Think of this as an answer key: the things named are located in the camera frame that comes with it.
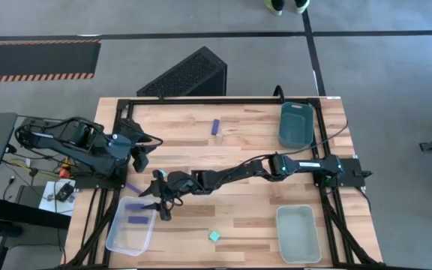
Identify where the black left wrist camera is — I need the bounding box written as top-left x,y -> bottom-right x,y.
130,145 -> 151,174

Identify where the black table frame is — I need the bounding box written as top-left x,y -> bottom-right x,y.
64,97 -> 382,270

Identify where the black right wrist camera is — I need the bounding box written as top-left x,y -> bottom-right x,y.
158,206 -> 173,223

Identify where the small black device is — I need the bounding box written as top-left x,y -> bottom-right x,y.
53,181 -> 75,203

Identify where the white paper sheet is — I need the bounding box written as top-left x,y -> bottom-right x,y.
38,178 -> 77,218

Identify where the person's shoe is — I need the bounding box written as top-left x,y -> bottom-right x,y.
264,0 -> 284,17
294,0 -> 311,15

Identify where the dark teal bin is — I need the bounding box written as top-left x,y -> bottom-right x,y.
277,101 -> 315,149

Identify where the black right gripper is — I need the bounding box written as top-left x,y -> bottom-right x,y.
138,170 -> 203,210

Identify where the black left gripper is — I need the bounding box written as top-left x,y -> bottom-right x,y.
119,118 -> 153,147

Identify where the black computer tower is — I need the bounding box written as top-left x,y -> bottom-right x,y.
136,45 -> 229,98

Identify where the grey plastic bin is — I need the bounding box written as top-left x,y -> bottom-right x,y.
275,204 -> 323,265

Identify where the black orange-striped floor mat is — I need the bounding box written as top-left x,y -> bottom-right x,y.
0,38 -> 102,84

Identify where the clear plastic bin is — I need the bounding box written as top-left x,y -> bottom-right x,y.
105,195 -> 158,257

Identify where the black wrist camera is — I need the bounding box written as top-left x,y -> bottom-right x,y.
130,145 -> 151,174
158,206 -> 173,223

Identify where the yellow cable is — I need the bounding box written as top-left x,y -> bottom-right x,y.
1,157 -> 69,176

